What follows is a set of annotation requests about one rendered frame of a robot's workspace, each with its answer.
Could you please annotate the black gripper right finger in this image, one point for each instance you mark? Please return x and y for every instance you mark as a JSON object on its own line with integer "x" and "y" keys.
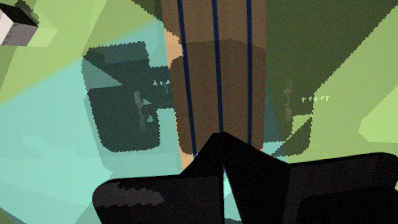
{"x": 269, "y": 191}

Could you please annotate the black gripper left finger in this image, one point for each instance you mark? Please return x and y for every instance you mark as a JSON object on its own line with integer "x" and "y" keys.
{"x": 195, "y": 196}

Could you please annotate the grey cube with white face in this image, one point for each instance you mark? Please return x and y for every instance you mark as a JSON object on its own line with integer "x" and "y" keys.
{"x": 16, "y": 28}

